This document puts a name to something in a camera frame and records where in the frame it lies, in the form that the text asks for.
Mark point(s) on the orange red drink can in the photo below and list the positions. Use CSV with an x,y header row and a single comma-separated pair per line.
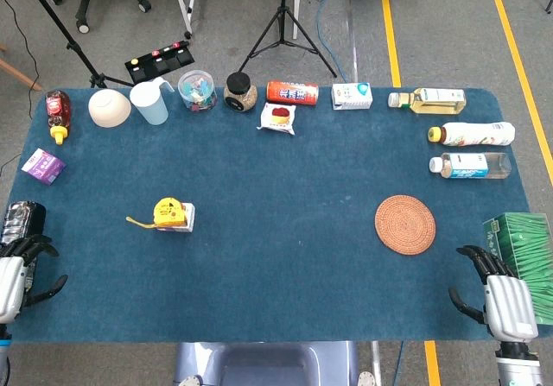
x,y
292,93

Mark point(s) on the yellow tape measure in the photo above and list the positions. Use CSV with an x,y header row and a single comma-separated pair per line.
x,y
169,213

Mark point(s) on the blue table mat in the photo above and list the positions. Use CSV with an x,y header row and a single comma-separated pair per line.
x,y
276,230

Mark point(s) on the round woven coaster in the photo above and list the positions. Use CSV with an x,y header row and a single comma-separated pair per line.
x,y
405,225

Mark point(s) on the green tea box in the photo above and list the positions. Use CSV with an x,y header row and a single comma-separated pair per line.
x,y
525,248

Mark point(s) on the red sauce bottle yellow cap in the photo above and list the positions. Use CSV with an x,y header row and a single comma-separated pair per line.
x,y
57,109

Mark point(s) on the clear water bottle blue label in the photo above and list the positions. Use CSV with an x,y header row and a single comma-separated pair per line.
x,y
471,166

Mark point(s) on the purple white drink carton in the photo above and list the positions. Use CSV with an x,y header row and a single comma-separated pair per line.
x,y
190,219

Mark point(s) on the black-lidded glass seed jar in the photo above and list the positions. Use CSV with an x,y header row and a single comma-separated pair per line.
x,y
239,92

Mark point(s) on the wooden furniture piece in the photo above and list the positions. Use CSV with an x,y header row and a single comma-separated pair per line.
x,y
19,75

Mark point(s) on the yellow liquid bottle white cap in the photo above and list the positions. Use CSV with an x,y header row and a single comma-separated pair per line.
x,y
436,101

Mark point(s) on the tall black tripod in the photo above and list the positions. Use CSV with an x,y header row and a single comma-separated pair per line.
x,y
71,45

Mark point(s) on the packaged cake snack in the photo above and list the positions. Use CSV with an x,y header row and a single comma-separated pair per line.
x,y
277,118

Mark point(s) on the white blue milk carton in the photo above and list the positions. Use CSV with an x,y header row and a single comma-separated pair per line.
x,y
351,96

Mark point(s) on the white metal frame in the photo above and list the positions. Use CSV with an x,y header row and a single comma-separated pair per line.
x,y
183,6

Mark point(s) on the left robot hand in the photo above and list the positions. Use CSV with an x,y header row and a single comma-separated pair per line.
x,y
10,282

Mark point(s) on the clear jar of binder clips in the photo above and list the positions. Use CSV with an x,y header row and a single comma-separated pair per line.
x,y
197,90

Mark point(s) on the black foot pedal board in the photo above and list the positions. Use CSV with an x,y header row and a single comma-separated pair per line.
x,y
160,62

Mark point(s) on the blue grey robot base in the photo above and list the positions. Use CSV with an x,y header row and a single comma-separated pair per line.
x,y
268,364

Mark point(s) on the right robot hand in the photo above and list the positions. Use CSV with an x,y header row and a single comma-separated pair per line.
x,y
510,304

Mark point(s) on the white upturned bowl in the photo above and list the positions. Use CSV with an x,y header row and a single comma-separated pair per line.
x,y
109,107

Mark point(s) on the small purple white box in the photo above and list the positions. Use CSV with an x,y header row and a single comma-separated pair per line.
x,y
43,166

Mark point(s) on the black silver snack pack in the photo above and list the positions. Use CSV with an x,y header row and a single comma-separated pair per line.
x,y
21,222

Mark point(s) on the pale blue plastic pitcher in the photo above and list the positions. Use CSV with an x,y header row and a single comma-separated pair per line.
x,y
150,103

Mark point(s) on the white post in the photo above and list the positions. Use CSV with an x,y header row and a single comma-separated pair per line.
x,y
296,6

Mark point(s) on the short black tripod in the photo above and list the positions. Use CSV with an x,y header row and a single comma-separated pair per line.
x,y
283,10

